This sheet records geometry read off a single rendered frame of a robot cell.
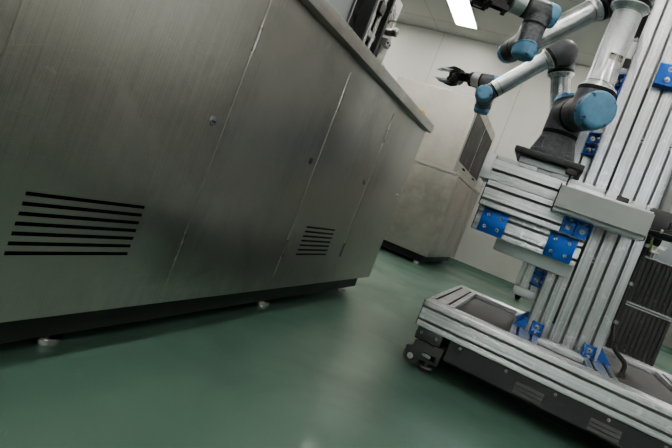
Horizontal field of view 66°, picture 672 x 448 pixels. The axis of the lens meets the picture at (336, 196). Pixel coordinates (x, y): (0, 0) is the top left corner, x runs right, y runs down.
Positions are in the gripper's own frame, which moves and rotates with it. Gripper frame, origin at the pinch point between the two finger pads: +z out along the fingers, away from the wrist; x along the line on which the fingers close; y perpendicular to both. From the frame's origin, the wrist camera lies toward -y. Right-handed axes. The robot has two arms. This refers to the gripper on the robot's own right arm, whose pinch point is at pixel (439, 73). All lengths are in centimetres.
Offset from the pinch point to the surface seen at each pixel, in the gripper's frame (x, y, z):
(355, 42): 2, 124, -39
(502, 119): 19, -393, 113
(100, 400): 75, 202, -61
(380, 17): -12, 78, -13
